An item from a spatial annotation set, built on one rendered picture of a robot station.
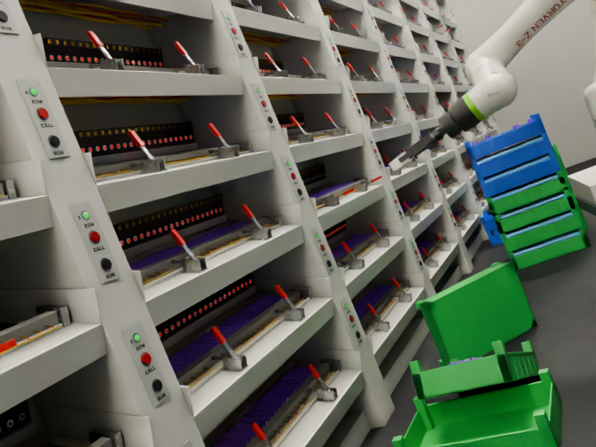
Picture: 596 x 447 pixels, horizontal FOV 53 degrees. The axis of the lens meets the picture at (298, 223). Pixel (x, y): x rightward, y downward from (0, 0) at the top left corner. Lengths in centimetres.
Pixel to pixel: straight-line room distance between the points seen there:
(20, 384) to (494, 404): 97
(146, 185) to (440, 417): 83
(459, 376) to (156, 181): 71
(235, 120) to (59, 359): 85
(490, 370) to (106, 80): 90
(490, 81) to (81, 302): 130
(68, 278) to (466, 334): 116
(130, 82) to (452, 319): 106
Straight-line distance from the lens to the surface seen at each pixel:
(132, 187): 103
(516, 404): 142
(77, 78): 106
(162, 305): 100
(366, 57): 285
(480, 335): 179
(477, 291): 178
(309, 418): 134
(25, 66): 99
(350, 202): 179
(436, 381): 132
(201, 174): 120
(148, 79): 120
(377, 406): 156
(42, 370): 83
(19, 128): 93
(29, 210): 88
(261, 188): 150
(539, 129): 255
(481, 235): 353
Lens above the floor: 59
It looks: 2 degrees down
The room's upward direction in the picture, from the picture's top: 22 degrees counter-clockwise
